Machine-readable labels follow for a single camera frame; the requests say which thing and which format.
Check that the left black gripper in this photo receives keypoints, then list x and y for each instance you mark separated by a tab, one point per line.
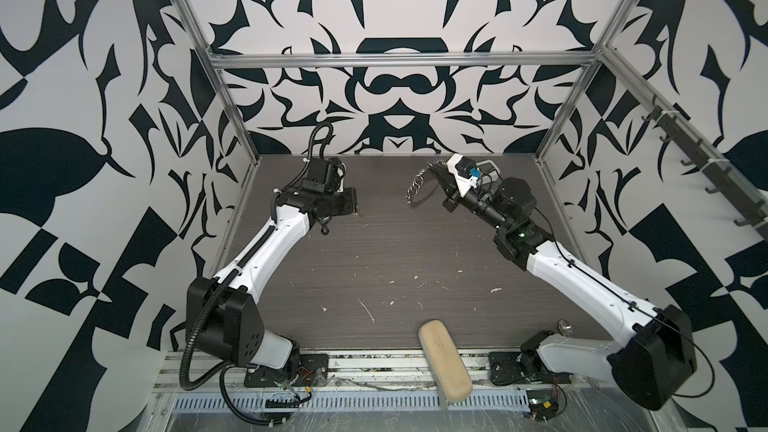
350	207

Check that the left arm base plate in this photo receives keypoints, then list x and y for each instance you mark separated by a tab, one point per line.
300	370

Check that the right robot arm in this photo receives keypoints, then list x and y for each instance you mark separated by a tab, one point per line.
650	353

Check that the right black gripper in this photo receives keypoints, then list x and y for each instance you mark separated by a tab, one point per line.
455	196

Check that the beige glasses case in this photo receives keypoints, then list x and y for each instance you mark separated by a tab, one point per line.
448	369

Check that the small silver knob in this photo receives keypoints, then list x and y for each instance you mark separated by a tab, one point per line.
565	328

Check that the small circuit board left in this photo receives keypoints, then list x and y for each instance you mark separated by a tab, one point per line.
285	401

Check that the metal plate with keyrings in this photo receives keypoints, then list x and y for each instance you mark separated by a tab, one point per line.
422	177

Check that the small circuit board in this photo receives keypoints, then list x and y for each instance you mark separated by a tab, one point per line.
545	408
285	401

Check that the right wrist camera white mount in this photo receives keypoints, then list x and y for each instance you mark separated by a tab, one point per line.
465	172

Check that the black wall hook rail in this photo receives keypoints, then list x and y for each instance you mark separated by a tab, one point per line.
724	177

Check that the white slotted cable duct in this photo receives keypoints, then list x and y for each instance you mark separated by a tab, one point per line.
391	401

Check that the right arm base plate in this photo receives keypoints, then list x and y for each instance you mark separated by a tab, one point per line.
521	367

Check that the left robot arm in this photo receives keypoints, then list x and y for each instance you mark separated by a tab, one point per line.
223	319

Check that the small circuit board right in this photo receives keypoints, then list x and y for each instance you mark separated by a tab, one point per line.
545	408

